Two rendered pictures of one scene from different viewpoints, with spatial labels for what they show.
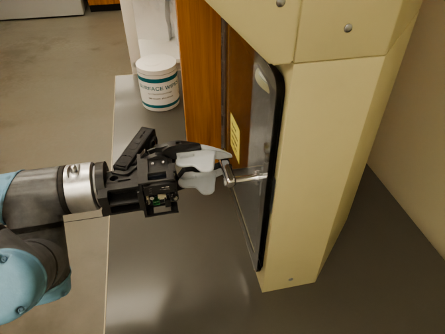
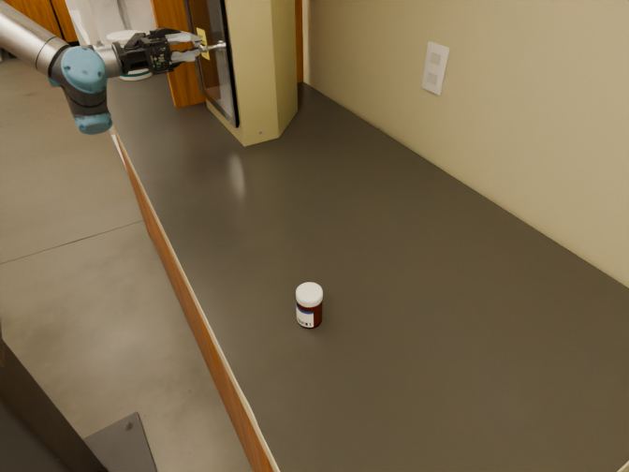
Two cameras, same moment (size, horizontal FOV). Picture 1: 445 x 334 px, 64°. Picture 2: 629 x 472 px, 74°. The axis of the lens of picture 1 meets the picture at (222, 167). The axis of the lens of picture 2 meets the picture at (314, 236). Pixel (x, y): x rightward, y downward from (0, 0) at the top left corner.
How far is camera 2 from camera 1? 0.73 m
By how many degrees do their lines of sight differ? 14
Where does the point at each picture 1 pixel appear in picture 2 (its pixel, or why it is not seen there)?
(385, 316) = (324, 142)
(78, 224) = (65, 248)
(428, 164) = (342, 63)
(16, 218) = not seen: hidden behind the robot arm
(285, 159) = (230, 16)
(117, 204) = (134, 61)
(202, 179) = (185, 56)
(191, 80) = (163, 17)
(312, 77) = not seen: outside the picture
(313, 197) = (255, 51)
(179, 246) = (180, 139)
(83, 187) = (109, 51)
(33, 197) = not seen: hidden behind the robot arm
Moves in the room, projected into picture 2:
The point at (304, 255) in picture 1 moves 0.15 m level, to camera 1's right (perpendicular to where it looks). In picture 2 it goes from (264, 107) to (315, 100)
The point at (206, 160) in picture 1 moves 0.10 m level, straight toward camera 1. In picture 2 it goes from (185, 36) to (192, 48)
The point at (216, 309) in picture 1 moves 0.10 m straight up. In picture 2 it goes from (214, 157) to (209, 123)
